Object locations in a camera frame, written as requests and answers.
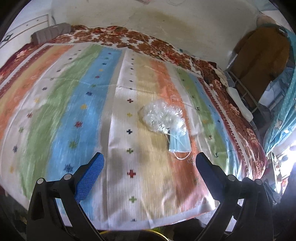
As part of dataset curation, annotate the white decorated headboard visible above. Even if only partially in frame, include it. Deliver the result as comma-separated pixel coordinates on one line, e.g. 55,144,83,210
1,14,50,49

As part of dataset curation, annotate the teal patterned curtain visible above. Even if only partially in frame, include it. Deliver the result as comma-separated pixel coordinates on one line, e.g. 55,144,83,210
256,27,295,154

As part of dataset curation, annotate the grey folded cloth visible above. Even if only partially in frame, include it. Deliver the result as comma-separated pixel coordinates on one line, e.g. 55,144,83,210
31,23,72,45

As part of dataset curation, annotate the white rolled cloth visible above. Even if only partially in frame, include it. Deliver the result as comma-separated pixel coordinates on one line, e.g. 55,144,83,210
226,87,253,123

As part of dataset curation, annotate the brown hanging garment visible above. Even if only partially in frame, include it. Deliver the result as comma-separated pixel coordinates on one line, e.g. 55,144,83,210
230,15,290,108

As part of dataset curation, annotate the crumpled clear plastic bag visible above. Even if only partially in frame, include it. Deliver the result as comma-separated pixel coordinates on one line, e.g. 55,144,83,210
139,99,187,136

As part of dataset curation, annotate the light blue face mask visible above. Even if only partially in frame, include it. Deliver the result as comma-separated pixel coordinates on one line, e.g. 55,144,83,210
166,131,192,161

